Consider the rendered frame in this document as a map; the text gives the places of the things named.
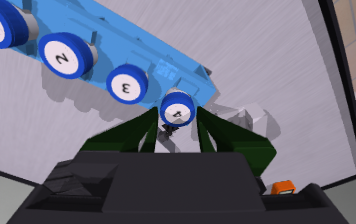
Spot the blue screw cap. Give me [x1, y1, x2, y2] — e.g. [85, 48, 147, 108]
[160, 92, 195, 127]
[38, 32, 94, 79]
[106, 64, 149, 105]
[0, 0, 29, 49]

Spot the blue tube rack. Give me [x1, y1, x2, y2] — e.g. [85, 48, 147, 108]
[7, 0, 216, 116]

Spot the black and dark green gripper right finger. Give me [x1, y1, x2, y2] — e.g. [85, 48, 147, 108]
[196, 106, 277, 176]

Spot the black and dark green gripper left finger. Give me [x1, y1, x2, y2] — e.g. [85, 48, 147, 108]
[78, 106, 159, 152]

